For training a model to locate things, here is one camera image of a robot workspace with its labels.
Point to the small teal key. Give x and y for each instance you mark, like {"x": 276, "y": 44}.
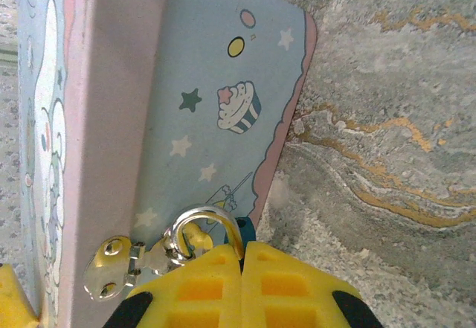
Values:
{"x": 247, "y": 229}

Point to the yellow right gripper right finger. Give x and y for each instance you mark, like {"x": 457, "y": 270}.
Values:
{"x": 290, "y": 291}

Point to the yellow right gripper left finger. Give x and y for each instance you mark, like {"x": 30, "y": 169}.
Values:
{"x": 201, "y": 291}

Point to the small silver padlock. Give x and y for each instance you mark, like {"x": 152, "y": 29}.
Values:
{"x": 219, "y": 211}

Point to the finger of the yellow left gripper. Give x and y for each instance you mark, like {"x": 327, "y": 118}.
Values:
{"x": 13, "y": 298}

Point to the silver metal diary hasp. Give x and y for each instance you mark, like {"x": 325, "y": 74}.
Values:
{"x": 106, "y": 268}

